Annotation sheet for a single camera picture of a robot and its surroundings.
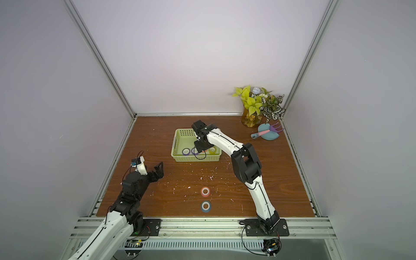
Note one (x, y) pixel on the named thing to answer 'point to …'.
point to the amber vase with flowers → (253, 121)
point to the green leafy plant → (261, 102)
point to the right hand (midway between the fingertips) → (203, 143)
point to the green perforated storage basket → (185, 138)
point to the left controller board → (133, 246)
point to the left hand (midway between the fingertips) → (156, 163)
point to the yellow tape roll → (212, 150)
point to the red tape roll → (205, 191)
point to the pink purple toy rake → (272, 128)
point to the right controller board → (271, 246)
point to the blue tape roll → (206, 206)
